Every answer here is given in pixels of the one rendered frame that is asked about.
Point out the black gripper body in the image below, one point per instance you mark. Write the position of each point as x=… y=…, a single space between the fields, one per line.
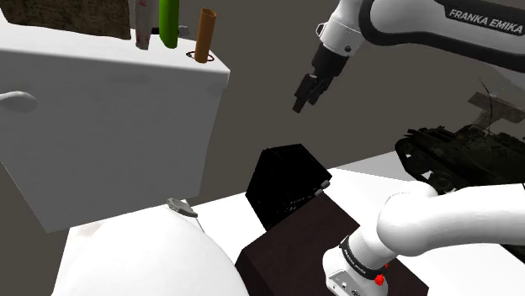
x=328 y=61

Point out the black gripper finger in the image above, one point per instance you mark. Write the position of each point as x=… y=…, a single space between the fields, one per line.
x=302 y=95
x=319 y=90

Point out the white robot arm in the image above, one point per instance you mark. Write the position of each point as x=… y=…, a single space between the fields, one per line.
x=430 y=217

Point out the black box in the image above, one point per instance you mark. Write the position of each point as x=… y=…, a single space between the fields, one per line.
x=283 y=184

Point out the brown cylinder tube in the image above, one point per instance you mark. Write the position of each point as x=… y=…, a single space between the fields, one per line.
x=205 y=37

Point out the dark brown robot stand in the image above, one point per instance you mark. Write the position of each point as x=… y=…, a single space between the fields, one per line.
x=299 y=246

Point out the green bottle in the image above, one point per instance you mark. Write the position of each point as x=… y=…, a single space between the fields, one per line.
x=169 y=22

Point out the dark green toy tank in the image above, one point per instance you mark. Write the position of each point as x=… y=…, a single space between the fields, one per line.
x=463 y=155

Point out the small grey flat object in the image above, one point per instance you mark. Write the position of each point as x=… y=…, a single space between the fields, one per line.
x=181 y=206

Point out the white tube with red print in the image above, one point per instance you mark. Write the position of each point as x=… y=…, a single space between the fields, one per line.
x=144 y=24

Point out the white toilet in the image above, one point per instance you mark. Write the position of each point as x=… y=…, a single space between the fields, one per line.
x=106 y=123

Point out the brown textured basket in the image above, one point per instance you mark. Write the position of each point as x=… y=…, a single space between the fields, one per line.
x=69 y=14

